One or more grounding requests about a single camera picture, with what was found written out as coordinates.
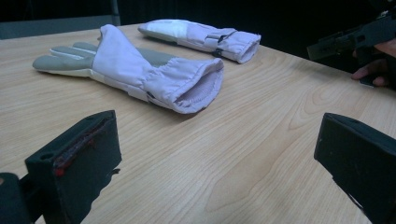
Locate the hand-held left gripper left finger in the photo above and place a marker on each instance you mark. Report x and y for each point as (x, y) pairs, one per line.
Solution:
(81, 161)

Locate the grey panel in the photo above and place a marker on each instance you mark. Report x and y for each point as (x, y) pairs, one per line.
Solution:
(46, 28)

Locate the lavender and white glove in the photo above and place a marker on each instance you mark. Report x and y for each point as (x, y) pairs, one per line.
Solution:
(124, 62)
(199, 35)

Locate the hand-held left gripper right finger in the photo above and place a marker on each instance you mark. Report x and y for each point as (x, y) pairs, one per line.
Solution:
(361, 161)

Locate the metal post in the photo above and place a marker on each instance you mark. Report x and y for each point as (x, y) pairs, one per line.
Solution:
(115, 11)

